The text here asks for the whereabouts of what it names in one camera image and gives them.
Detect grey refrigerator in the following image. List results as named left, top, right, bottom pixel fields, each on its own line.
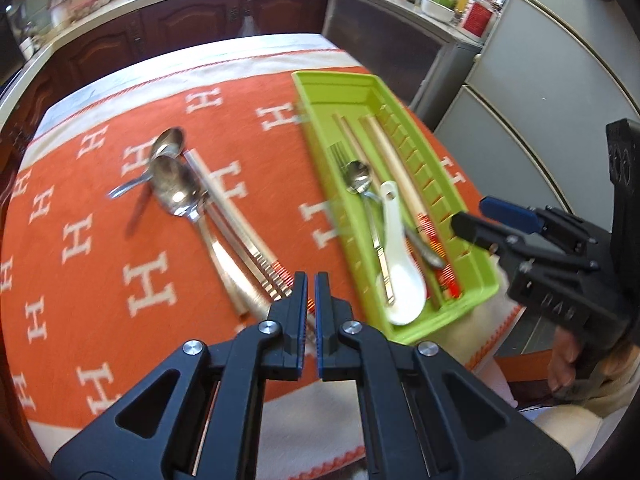
left=432, top=0, right=640, bottom=241

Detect small metal spoon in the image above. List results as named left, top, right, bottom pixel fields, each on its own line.
left=344, top=159, right=447, bottom=269

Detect cream clothing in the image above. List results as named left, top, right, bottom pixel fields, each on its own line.
left=520, top=395, right=636, bottom=466

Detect red labelled canister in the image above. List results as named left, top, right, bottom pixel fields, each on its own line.
left=459, top=0, right=497, bottom=40

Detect white ceramic spoon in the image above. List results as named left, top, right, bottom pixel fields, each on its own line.
left=376, top=181, right=427, bottom=326

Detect white bowl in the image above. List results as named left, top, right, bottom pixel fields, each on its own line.
left=420, top=0, right=457, bottom=22

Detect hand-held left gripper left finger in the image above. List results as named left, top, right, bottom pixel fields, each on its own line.
left=50, top=271, right=308, bottom=480

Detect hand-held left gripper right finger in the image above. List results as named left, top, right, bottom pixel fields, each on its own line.
left=315, top=271, right=578, bottom=480

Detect brown wooden chopstick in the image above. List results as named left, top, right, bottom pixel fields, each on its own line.
left=361, top=116, right=459, bottom=305

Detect person's right hand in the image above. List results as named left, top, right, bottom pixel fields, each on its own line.
left=546, top=331, right=581, bottom=397

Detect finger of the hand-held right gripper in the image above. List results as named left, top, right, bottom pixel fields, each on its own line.
left=478, top=196, right=592, bottom=256
left=451, top=211, right=532, bottom=262

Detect pair of brown chopsticks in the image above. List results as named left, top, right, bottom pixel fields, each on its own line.
left=187, top=149, right=293, bottom=291

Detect metal fork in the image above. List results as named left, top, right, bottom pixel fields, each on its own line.
left=327, top=141, right=397, bottom=307

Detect large metal spoon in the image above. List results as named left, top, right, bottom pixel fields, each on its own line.
left=149, top=156, right=253, bottom=318

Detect medium metal spoon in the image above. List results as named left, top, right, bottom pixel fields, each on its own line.
left=108, top=126, right=186, bottom=200

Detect green plastic utensil tray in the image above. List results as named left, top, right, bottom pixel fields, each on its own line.
left=291, top=70, right=501, bottom=346

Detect stainless steel appliance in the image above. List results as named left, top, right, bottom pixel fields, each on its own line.
left=322, top=0, right=483, bottom=133

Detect pale wooden chopstick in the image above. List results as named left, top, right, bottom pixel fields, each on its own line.
left=333, top=115, right=383, bottom=186

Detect orange printed blanket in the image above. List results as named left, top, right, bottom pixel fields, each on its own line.
left=0, top=47, right=521, bottom=480

